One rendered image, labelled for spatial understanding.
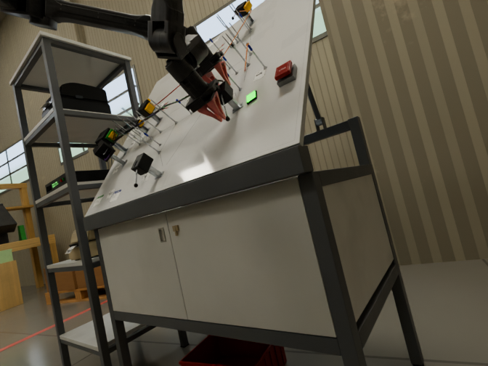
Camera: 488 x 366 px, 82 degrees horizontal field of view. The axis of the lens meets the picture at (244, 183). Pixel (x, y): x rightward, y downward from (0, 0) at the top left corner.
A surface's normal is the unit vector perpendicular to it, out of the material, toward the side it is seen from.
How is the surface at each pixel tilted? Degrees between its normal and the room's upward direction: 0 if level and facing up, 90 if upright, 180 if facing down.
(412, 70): 90
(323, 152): 90
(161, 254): 90
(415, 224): 90
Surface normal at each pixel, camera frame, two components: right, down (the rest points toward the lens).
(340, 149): -0.48, 0.05
